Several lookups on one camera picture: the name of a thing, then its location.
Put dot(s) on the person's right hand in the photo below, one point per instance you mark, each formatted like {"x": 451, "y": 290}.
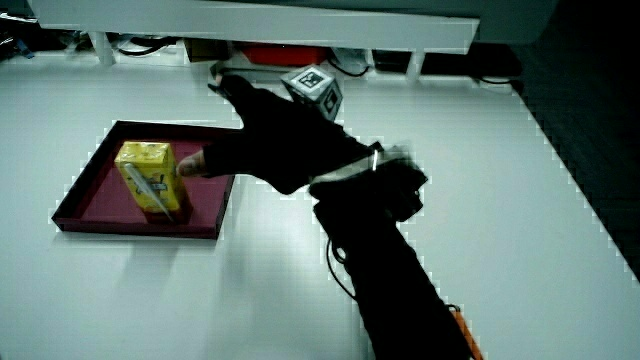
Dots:
{"x": 280, "y": 145}

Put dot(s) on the yellow ice redtea carton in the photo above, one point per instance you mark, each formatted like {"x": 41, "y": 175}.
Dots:
{"x": 150, "y": 175}

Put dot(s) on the person's right forearm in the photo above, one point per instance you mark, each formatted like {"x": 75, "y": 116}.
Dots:
{"x": 390, "y": 260}

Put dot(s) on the red box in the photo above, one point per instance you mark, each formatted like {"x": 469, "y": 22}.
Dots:
{"x": 282, "y": 54}

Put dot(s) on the dark red tray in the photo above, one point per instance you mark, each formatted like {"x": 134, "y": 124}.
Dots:
{"x": 205, "y": 210}

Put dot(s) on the brown cardboard box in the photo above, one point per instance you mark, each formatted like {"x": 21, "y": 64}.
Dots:
{"x": 206, "y": 50}

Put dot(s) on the white bench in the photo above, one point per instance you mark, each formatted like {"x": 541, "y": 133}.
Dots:
{"x": 260, "y": 22}

